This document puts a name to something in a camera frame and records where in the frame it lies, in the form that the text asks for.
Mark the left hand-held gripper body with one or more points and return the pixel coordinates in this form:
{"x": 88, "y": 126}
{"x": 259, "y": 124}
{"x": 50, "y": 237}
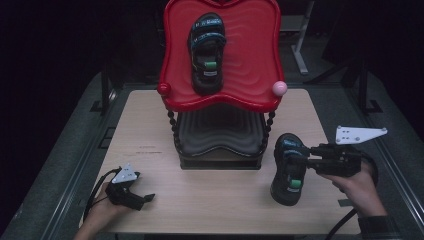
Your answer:
{"x": 126, "y": 196}

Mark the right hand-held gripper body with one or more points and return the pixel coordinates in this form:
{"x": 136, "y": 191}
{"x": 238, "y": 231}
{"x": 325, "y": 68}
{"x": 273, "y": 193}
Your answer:
{"x": 343, "y": 161}

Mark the red and black shoe rack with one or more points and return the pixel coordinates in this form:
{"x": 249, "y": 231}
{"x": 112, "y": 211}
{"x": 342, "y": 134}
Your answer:
{"x": 248, "y": 56}

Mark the person's left hand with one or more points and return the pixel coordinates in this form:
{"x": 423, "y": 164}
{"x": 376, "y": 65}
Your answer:
{"x": 101, "y": 211}

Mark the person's right hand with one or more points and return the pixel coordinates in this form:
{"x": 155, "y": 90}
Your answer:
{"x": 361, "y": 193}

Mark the grey tape piece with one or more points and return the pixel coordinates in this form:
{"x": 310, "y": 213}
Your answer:
{"x": 344, "y": 202}

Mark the black metal stand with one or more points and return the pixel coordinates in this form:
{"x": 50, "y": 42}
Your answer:
{"x": 365, "y": 96}

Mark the grey metal stand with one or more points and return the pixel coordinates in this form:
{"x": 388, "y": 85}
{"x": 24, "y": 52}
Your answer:
{"x": 301, "y": 50}

